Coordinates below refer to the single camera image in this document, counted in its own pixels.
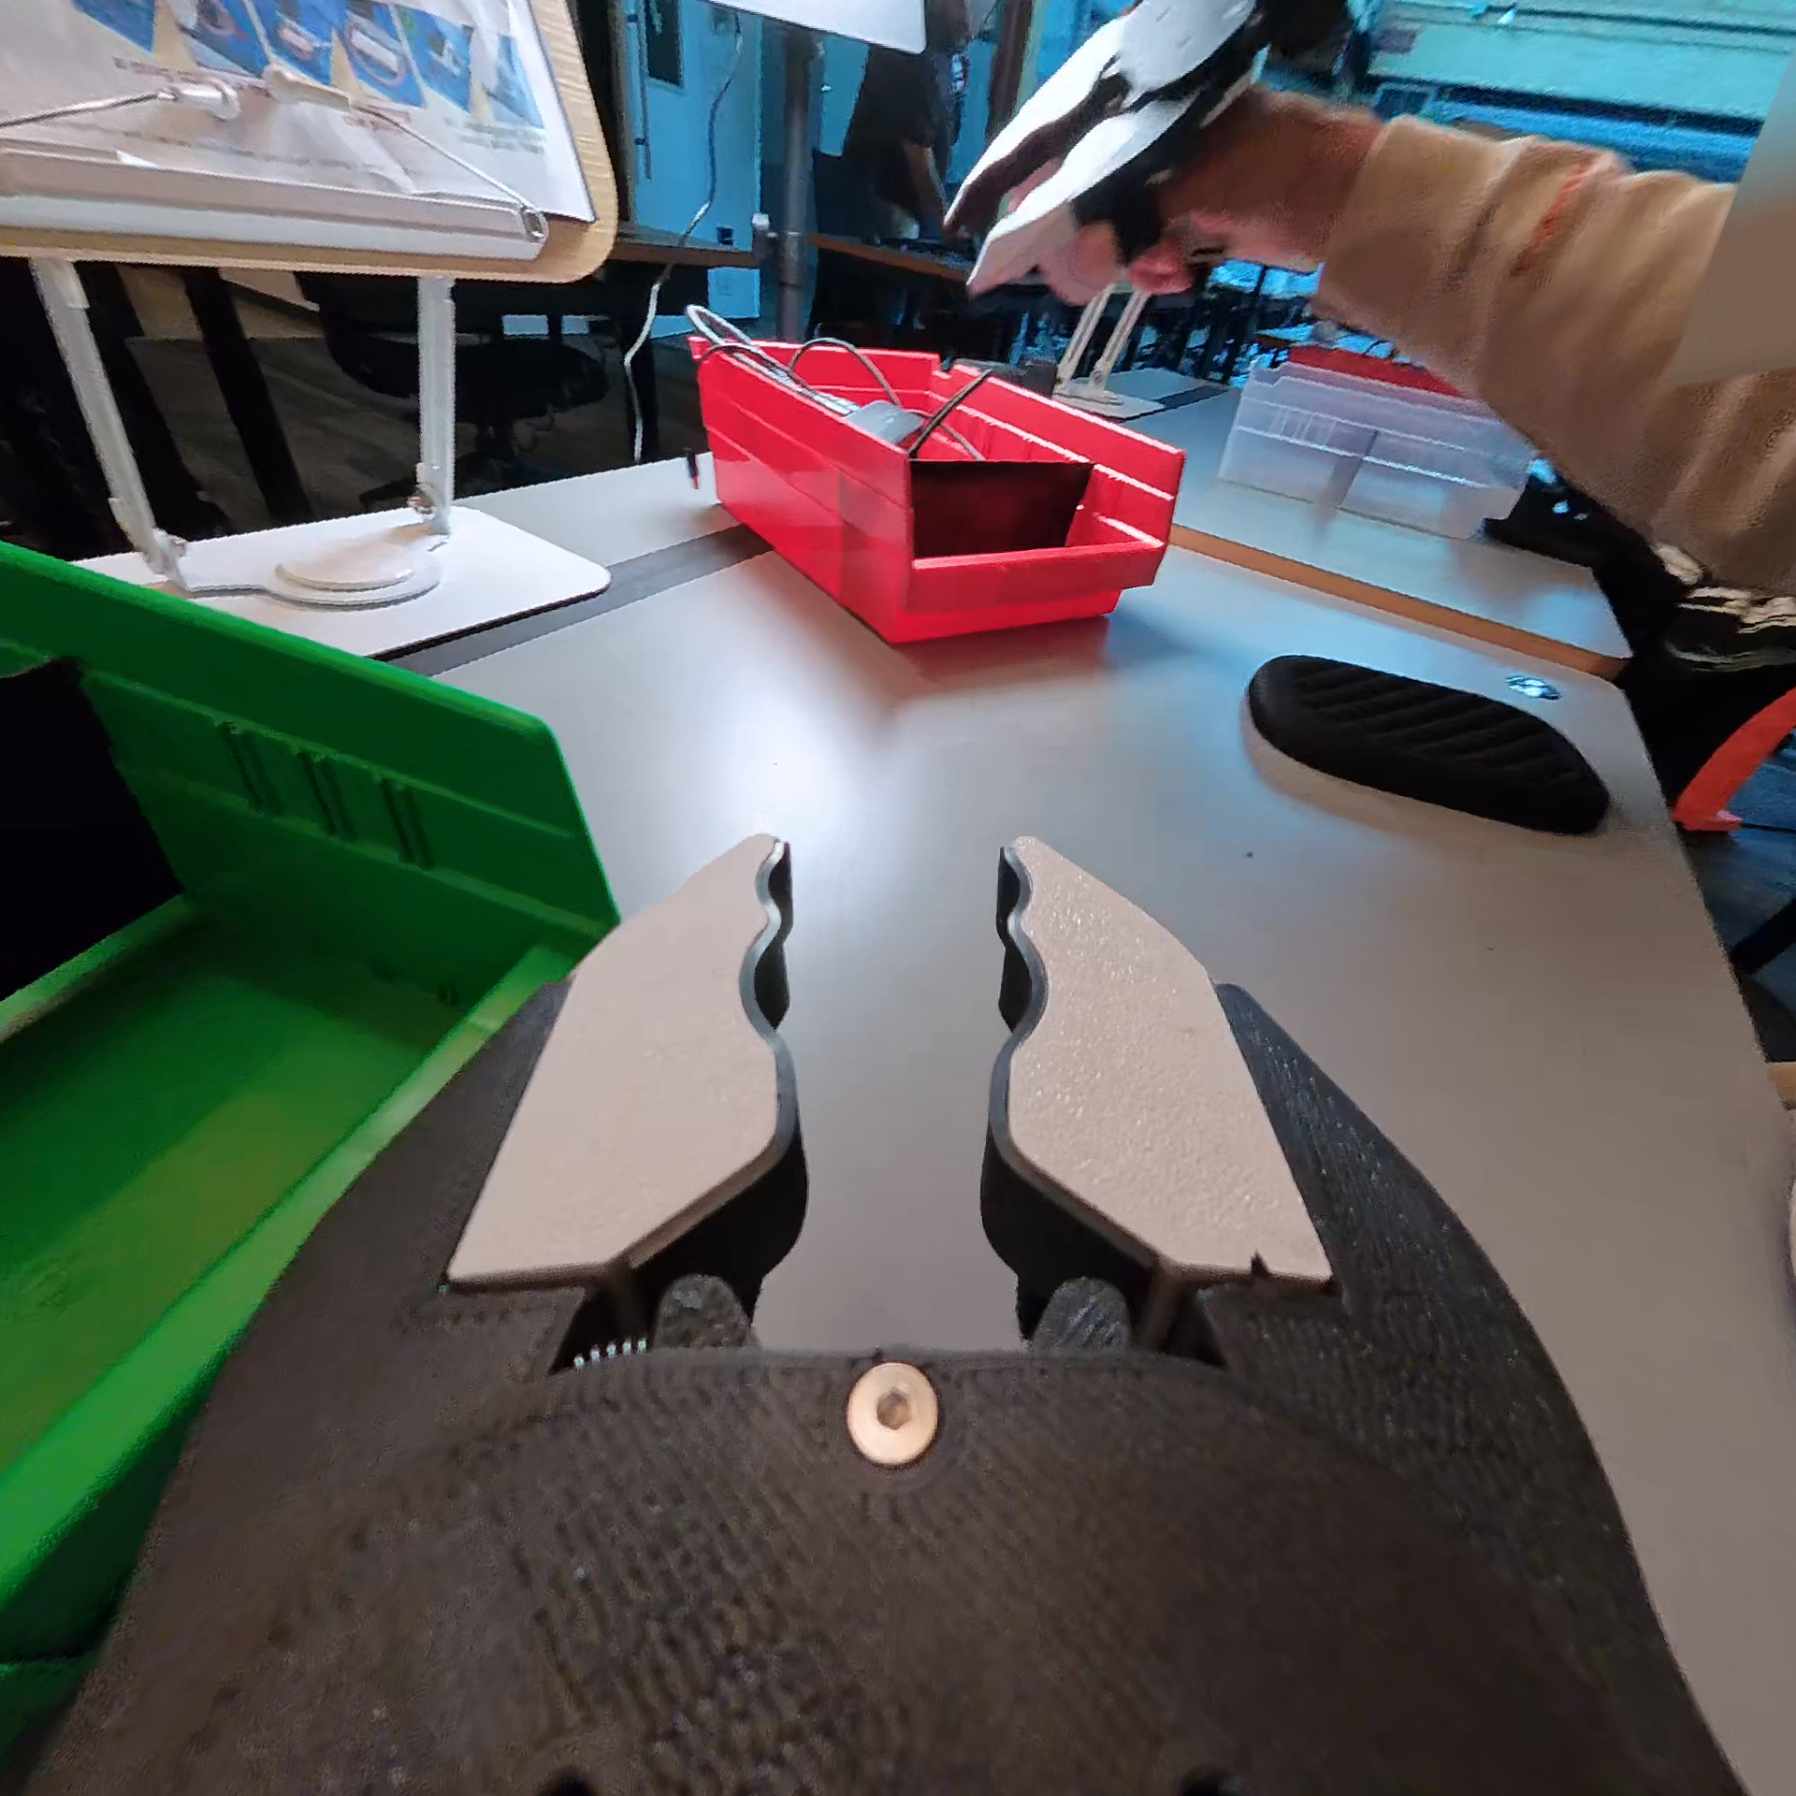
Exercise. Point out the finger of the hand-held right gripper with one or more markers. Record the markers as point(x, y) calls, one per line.
point(1017, 252)
point(1178, 50)

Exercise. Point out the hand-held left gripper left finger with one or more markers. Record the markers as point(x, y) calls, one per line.
point(645, 1094)

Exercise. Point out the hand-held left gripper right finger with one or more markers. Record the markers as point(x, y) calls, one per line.
point(1135, 1094)

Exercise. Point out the small red plastic bin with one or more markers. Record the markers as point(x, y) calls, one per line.
point(843, 520)

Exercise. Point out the green plastic bin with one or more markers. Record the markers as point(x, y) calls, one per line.
point(209, 1052)

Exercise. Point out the person's right forearm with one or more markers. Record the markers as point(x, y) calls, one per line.
point(1545, 280)

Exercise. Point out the person's right hand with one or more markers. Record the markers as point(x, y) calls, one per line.
point(1261, 183)

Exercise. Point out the black divider of red bin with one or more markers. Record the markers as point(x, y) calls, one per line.
point(996, 504)

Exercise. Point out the clear plastic organizer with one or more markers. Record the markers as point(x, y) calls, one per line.
point(1376, 434)

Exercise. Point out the black wrist rest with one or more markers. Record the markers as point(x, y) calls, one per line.
point(1430, 744)

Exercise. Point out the printed instruction sheet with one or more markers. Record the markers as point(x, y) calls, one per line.
point(422, 127)

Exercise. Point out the black divider of green bin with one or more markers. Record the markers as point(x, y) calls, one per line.
point(70, 813)

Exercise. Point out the orange plastic part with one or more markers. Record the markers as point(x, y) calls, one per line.
point(1726, 773)

